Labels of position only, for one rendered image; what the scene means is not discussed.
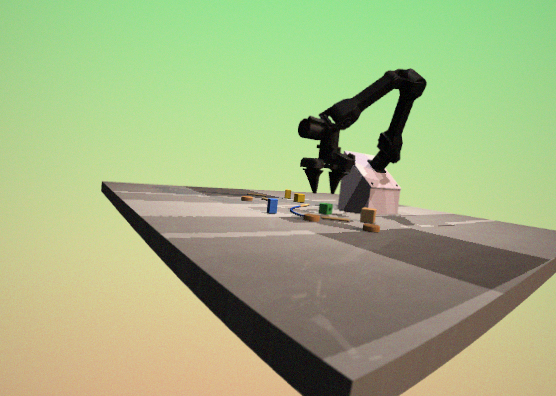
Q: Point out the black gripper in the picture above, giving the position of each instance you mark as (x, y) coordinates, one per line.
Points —
(314, 166)

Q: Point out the small blue block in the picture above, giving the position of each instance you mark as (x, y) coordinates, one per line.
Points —
(272, 206)

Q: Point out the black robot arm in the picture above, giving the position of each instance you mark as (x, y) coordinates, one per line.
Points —
(344, 113)

